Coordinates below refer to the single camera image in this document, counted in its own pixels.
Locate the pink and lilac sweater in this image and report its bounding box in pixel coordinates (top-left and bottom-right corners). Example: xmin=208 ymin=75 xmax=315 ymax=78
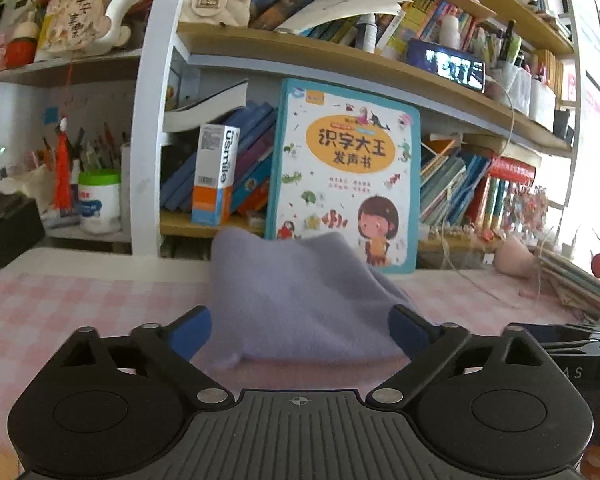
xmin=194 ymin=228 xmax=413 ymax=372

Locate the stack of picture books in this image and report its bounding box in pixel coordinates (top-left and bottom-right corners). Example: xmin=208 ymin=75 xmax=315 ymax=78
xmin=535 ymin=248 xmax=600 ymax=323

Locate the pink plush toy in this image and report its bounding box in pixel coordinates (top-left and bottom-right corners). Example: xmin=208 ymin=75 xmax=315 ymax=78
xmin=493 ymin=236 xmax=535 ymax=278

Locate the white green-lid jar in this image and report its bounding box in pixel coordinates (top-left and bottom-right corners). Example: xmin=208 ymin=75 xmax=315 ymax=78
xmin=78 ymin=169 xmax=122 ymax=235

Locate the red tassel ornament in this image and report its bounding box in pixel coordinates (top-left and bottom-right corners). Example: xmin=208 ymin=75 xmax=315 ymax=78
xmin=54 ymin=115 xmax=73 ymax=210

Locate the white orange usmile box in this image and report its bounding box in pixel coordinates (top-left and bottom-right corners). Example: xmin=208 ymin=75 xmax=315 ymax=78
xmin=190 ymin=125 xmax=240 ymax=226

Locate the red thick dictionary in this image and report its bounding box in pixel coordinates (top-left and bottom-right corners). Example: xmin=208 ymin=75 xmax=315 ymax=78
xmin=486 ymin=155 xmax=536 ymax=186

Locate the children's sound book, teal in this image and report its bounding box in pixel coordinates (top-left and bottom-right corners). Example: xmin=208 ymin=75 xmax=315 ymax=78
xmin=265 ymin=78 xmax=420 ymax=273

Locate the white wooden bookshelf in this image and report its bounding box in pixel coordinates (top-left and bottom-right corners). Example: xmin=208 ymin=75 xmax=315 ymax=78
xmin=0 ymin=0 xmax=586 ymax=261

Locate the phone on upper shelf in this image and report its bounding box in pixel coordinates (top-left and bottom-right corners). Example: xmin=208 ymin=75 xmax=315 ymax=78
xmin=406 ymin=39 xmax=486 ymax=93

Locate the lucky cat figurine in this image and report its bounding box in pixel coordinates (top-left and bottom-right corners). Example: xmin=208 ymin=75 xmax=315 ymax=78
xmin=36 ymin=0 xmax=140 ymax=60

